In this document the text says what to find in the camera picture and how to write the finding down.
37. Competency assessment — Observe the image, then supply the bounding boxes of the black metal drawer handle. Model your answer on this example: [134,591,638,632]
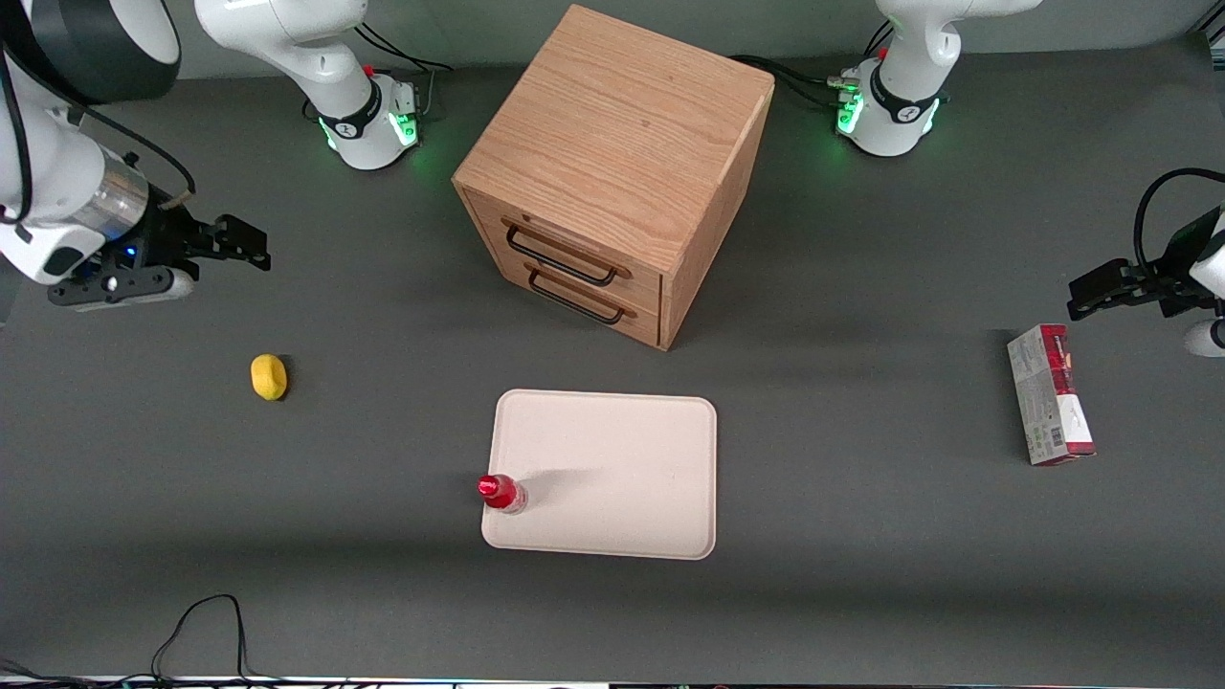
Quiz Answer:
[528,270,628,325]
[504,222,621,287]

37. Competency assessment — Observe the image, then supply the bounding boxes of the red grey carton box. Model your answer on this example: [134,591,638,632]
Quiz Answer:
[1007,323,1097,467]

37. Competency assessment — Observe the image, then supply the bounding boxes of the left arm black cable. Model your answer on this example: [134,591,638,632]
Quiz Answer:
[1133,168,1225,271]

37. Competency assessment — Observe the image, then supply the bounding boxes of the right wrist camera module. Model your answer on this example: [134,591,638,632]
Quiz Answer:
[48,266,198,313]

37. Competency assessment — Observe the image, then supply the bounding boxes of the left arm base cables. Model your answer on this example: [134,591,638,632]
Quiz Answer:
[730,19,896,108]

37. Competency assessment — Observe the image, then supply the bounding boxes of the red coke bottle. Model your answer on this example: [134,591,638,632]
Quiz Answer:
[478,473,529,517]

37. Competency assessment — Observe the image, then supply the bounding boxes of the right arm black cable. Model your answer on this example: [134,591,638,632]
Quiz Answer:
[0,48,198,227]

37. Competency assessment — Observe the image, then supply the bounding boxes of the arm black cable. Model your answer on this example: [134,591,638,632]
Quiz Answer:
[0,48,198,227]
[1133,168,1225,271]

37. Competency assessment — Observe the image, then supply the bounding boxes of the wooden drawer cabinet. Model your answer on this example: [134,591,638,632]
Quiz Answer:
[452,4,776,352]

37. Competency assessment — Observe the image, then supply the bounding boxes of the yellow lemon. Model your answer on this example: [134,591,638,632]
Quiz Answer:
[251,354,288,402]

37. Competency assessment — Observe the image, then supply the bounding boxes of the beige rectangular tray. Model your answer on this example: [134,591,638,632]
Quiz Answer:
[481,389,718,561]

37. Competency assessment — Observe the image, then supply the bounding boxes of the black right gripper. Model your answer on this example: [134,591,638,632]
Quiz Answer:
[100,201,273,278]

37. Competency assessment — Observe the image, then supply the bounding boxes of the thin black looped cable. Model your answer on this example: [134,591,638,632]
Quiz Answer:
[148,593,288,686]

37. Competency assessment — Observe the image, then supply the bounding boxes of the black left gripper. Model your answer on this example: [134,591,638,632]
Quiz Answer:
[1067,212,1218,322]

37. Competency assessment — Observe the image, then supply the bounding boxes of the wooden drawer front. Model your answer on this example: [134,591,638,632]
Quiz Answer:
[464,189,664,305]
[498,251,663,347]

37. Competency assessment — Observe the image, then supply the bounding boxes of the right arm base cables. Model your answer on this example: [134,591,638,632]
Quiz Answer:
[359,19,453,121]

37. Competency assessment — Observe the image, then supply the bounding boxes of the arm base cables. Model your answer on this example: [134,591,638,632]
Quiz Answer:
[359,19,453,121]
[730,19,896,108]

